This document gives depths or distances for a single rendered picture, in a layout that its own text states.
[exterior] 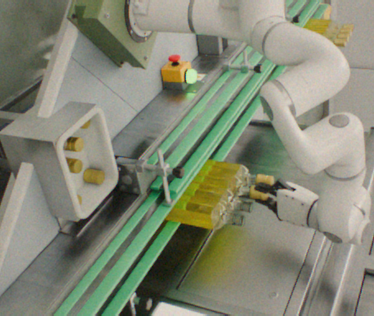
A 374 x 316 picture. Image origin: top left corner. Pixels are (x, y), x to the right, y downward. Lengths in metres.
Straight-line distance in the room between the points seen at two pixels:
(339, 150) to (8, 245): 0.72
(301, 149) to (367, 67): 6.67
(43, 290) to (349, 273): 0.75
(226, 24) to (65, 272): 0.66
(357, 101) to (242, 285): 6.65
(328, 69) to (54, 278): 0.72
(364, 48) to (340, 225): 6.44
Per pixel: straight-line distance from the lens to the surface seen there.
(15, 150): 1.25
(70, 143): 1.24
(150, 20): 1.32
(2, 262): 1.23
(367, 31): 7.46
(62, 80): 1.28
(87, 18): 1.25
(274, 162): 1.84
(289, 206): 1.37
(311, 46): 1.03
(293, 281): 1.38
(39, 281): 1.24
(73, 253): 1.27
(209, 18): 1.25
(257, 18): 1.12
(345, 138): 1.03
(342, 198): 1.14
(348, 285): 1.41
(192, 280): 1.40
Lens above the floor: 1.55
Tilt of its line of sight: 25 degrees down
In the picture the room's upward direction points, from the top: 99 degrees clockwise
